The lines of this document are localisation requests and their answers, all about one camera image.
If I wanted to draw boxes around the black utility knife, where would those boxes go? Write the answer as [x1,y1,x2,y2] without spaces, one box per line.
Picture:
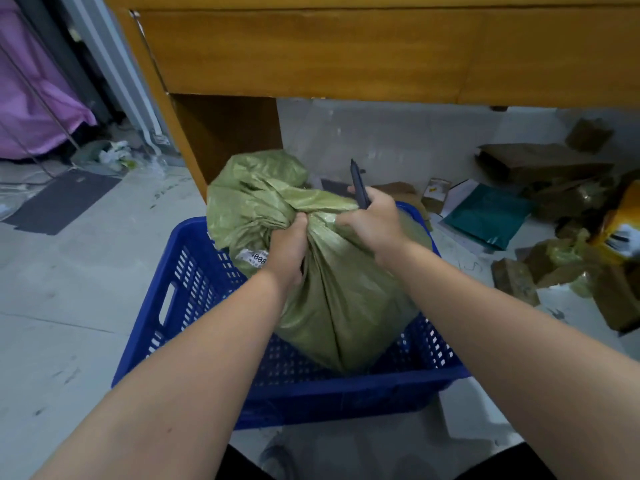
[349,159,372,211]

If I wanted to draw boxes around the large brown taped parcel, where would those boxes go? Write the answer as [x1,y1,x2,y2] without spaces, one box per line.
[591,265,640,336]

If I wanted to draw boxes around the green woven sack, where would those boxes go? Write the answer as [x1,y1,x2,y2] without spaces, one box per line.
[206,149,435,375]

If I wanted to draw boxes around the person's right hand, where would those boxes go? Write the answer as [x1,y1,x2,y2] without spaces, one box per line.
[335,187,414,270]

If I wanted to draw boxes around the person's black shorts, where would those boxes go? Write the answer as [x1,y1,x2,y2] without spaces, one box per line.
[215,442,559,480]

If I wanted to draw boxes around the pink cloth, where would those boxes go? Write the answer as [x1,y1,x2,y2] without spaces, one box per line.
[0,0,98,161]

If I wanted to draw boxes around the teal mailer bag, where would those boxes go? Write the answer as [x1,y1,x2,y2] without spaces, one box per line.
[442,184,534,252]

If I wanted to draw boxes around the wooden desk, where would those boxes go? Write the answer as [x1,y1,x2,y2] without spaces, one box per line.
[102,0,640,202]

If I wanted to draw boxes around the grey metal door frame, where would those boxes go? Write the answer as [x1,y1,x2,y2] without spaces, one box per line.
[57,0,175,148]

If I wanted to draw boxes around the person's right forearm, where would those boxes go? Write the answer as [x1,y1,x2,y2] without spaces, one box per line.
[381,240,640,480]

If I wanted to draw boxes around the small box with yellow print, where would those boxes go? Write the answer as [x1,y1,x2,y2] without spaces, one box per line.
[421,178,452,215]

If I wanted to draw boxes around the yellow and white package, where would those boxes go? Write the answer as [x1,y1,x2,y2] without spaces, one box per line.
[590,181,640,266]

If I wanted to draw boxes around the parcel with green wrap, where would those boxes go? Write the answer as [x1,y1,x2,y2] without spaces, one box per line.
[524,230,597,298]

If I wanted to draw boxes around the person's left hand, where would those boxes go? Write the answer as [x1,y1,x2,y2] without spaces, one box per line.
[264,212,309,291]

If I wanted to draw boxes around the dark grey floor mat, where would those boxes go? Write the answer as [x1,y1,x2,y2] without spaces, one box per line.
[2,169,122,236]

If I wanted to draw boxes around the blue plastic crate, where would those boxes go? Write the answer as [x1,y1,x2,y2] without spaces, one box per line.
[111,201,472,430]

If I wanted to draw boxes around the crumpled white plastic wrap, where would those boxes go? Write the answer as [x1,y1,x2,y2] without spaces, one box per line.
[97,140,138,171]

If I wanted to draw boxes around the long brown cardboard box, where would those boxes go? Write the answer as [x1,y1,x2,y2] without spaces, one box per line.
[475,143,615,185]

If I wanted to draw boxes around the white paper sheet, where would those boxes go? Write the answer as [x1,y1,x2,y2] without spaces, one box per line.
[440,179,482,218]

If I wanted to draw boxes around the person's left forearm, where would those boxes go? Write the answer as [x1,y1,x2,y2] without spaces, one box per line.
[30,269,305,480]

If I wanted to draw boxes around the thin metal rack frame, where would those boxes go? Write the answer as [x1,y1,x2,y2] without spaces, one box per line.
[0,42,83,178]

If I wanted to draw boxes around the flat brown parcel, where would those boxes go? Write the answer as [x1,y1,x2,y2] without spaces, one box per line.
[529,177,610,221]

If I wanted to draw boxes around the small brown cardboard box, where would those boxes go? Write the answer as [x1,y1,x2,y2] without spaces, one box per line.
[565,118,615,154]

